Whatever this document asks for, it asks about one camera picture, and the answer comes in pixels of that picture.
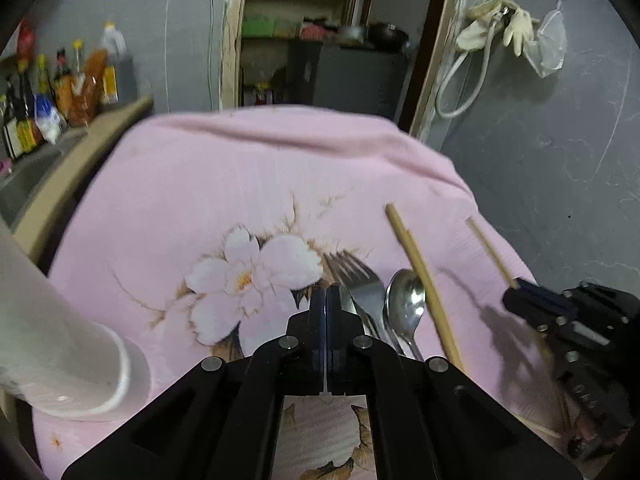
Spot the white hose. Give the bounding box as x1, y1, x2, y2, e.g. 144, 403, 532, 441
434, 14, 497, 119

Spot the clear plastic bag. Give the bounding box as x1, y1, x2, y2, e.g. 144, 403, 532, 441
525, 0, 569, 79

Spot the green box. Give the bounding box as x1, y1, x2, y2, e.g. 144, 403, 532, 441
242, 14, 277, 39

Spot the pale door frame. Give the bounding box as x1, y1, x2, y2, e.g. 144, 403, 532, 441
219, 0, 468, 141

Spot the black cabinet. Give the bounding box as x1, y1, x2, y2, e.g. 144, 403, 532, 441
289, 39, 410, 122

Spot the cream rubber glove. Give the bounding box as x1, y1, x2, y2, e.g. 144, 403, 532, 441
502, 6, 542, 57
456, 0, 507, 54

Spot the orange sauce pouch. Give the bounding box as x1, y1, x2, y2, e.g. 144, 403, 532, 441
67, 49, 110, 127

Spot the silver metal spoon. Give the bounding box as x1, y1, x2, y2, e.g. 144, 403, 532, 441
384, 268, 427, 362

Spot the silver metal knife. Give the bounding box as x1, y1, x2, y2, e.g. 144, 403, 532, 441
340, 285, 382, 342

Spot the silver metal fork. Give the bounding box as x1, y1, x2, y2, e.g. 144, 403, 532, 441
323, 250, 402, 356

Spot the bamboo chopstick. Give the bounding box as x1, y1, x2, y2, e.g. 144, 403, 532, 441
465, 217, 572, 432
384, 203, 466, 372

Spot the white plastic utensil cup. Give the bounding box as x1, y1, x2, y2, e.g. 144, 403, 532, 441
0, 217, 152, 417

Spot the row of condiment bottles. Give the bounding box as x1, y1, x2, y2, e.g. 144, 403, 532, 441
0, 40, 86, 161

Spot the red plastic bag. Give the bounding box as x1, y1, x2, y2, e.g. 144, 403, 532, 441
16, 19, 37, 62

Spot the pink floral cloth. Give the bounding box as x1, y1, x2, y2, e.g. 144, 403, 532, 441
31, 106, 577, 480

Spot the black wok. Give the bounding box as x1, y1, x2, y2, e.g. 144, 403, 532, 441
367, 21, 410, 52

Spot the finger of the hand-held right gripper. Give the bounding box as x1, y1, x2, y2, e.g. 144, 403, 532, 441
502, 291, 615, 362
516, 278, 640, 347

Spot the white and blue bag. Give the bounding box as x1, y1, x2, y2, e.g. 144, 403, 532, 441
34, 94, 68, 144

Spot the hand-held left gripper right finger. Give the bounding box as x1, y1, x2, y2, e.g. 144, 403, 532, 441
327, 284, 583, 480

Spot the wooden edged kitchen counter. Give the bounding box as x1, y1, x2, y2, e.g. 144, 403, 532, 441
9, 96, 155, 261

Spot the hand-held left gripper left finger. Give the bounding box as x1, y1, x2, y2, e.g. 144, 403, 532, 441
62, 285, 327, 480

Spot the large dark liquid jug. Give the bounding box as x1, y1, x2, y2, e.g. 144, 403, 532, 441
99, 21, 136, 107

